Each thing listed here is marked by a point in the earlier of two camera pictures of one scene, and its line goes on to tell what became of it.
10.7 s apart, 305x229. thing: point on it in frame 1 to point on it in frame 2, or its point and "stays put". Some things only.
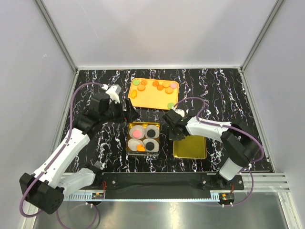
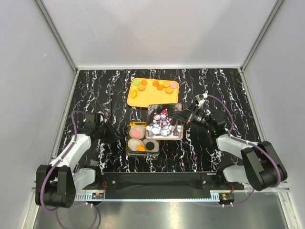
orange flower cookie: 155,83 stays put
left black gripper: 130,115 to 113,135
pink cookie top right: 173,85 stays put
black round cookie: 149,146 stays put
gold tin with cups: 143,138 stays put
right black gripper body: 174,135 to 201,119
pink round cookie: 137,133 stays put
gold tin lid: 192,147 to 160,125
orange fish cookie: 140,148 stays put
